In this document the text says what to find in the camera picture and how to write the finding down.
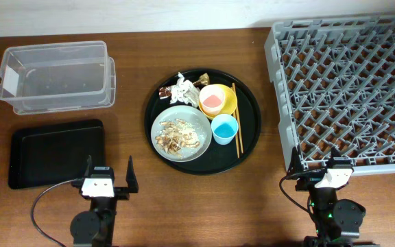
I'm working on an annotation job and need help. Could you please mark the blue cup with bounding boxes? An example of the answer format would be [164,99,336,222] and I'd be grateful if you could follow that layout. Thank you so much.
[211,114,239,145]

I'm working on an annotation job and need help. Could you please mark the yellow bowl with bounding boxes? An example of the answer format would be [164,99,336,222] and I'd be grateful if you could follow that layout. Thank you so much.
[199,84,236,119]

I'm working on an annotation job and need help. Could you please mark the brown candy wrapper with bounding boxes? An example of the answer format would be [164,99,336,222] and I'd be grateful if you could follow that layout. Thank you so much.
[158,86,172,99]

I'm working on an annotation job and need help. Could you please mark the white tissue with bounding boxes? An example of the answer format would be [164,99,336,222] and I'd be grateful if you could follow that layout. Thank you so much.
[170,73,200,108]

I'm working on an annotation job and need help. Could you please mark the pink cup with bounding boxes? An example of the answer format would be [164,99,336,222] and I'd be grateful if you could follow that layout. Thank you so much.
[199,85,225,115]

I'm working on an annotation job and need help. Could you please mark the gold candy wrapper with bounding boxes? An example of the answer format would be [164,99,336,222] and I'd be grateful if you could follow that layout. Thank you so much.
[193,73,210,87]

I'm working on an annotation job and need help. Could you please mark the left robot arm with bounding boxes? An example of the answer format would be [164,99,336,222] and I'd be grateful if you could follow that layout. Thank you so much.
[70,158,139,246]

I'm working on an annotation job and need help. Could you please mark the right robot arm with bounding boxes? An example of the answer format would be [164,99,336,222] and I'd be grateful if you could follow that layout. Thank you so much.
[279,148,366,247]

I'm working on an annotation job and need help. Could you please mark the grey dishwasher rack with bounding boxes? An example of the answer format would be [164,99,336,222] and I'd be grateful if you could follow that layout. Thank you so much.
[264,15,395,176]

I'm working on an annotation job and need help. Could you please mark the black rectangular tray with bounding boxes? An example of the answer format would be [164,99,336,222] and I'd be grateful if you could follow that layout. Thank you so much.
[8,119,106,189]

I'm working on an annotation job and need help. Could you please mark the food scraps on plate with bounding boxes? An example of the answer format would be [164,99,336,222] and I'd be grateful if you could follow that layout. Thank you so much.
[155,119,200,158]

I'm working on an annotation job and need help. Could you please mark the round black serving tray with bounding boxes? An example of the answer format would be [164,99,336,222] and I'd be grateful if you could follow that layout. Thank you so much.
[144,69,262,175]

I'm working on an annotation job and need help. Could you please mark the wooden chopstick left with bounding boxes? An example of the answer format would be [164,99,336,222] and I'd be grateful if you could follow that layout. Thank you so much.
[230,83,241,159]

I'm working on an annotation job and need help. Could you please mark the wooden chopstick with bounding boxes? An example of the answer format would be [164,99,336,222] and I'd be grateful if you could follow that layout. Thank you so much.
[230,83,241,159]
[232,83,244,157]

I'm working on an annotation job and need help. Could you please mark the grey plate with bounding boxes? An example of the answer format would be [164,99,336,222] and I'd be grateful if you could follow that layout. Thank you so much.
[149,105,212,163]

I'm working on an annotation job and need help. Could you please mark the clear plastic bin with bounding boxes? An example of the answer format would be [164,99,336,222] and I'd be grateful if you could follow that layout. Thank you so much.
[0,40,117,115]

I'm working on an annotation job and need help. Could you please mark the wooden chopstick right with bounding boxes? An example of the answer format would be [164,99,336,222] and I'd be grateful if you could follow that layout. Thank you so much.
[232,83,244,157]

